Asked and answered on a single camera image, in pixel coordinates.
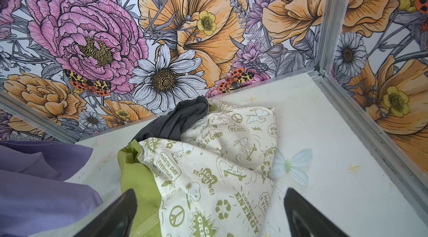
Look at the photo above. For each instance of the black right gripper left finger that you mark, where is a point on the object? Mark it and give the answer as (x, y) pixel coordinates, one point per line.
(115, 221)

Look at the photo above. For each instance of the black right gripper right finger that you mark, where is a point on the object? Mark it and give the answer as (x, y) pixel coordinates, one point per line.
(305, 220)

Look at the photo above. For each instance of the purple cloth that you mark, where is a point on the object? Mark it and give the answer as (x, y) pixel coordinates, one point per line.
(35, 193)

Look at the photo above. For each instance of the green white printed cloth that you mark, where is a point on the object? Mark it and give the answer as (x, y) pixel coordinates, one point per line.
(213, 181)

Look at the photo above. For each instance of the dark grey cloth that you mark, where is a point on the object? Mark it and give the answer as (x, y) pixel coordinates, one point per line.
(171, 125)

